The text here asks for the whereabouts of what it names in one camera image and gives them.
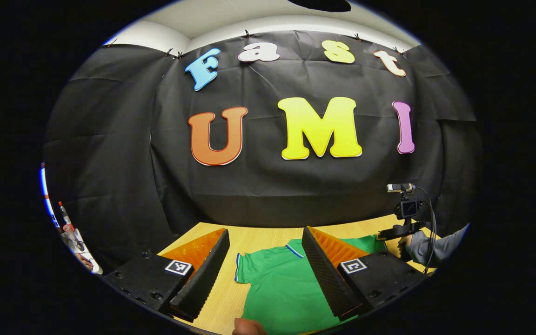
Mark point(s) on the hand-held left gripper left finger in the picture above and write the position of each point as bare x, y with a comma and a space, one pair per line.
207, 279

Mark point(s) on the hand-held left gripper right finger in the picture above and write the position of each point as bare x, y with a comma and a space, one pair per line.
326, 279

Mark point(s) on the green T-shirt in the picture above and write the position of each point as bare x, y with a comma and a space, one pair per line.
277, 298

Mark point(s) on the black backdrop cloth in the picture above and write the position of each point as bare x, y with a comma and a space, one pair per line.
268, 195

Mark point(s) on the white and red object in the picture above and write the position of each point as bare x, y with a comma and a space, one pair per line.
70, 230

